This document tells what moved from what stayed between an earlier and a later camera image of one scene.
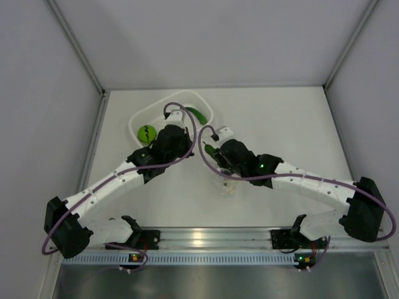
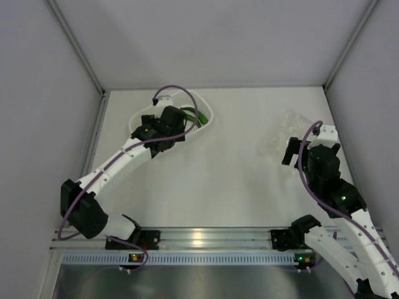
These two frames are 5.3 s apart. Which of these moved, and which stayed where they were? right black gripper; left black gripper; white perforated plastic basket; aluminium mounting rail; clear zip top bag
Moved: right black gripper; left black gripper; clear zip top bag
Stayed: aluminium mounting rail; white perforated plastic basket
